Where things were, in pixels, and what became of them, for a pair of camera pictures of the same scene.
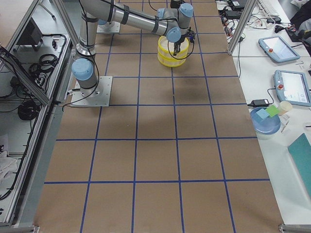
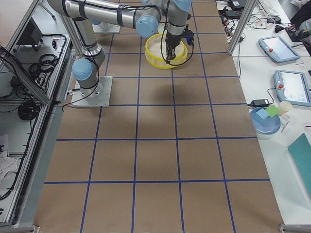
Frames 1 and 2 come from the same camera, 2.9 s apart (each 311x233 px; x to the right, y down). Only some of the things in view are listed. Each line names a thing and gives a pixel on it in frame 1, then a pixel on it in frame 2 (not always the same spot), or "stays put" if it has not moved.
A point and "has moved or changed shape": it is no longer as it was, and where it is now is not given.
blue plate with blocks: (266, 121) stays put
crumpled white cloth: (7, 164) stays put
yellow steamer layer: (165, 48) has moved or changed shape
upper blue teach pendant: (277, 49) stays put
